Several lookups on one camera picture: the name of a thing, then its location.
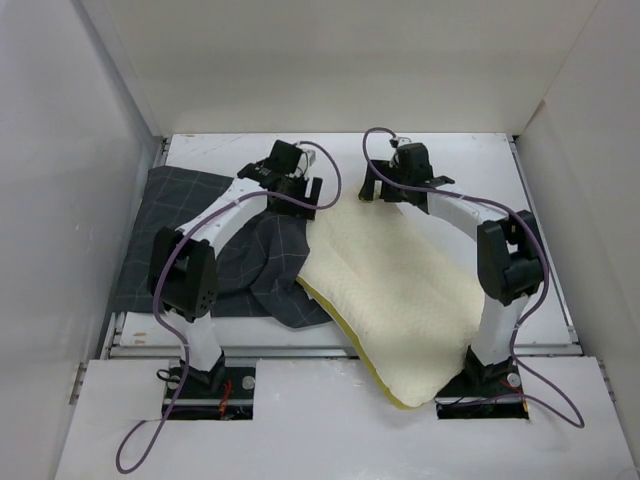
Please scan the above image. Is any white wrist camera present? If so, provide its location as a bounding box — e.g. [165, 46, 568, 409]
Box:
[295, 143, 316, 177]
[389, 136, 412, 149]

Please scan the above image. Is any purple cable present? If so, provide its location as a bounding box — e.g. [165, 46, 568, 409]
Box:
[361, 126, 586, 430]
[115, 141, 344, 475]

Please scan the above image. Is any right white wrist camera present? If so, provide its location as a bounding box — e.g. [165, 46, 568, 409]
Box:
[389, 136, 412, 149]

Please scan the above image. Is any cream yellow pillow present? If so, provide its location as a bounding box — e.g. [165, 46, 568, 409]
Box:
[297, 193, 484, 409]

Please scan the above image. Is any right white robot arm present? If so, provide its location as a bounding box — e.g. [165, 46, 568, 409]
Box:
[359, 137, 549, 394]

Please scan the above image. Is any dark grey checked pillowcase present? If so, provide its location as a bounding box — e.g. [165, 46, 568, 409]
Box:
[110, 164, 331, 331]

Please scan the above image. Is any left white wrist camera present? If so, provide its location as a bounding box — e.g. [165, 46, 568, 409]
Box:
[295, 143, 316, 177]

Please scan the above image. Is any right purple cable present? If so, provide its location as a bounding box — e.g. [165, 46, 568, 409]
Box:
[361, 126, 586, 430]

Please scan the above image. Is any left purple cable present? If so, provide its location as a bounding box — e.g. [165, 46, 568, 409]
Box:
[115, 141, 344, 475]

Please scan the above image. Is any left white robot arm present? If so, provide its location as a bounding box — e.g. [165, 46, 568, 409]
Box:
[147, 140, 323, 397]

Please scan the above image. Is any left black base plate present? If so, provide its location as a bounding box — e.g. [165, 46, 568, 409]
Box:
[168, 366, 256, 421]

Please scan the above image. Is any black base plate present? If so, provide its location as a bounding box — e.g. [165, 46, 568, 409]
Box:
[168, 366, 256, 421]
[434, 363, 529, 420]

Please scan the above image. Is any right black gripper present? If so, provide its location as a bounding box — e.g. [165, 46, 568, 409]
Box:
[358, 159, 411, 202]

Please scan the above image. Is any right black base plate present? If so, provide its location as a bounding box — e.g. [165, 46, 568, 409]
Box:
[434, 363, 529, 420]

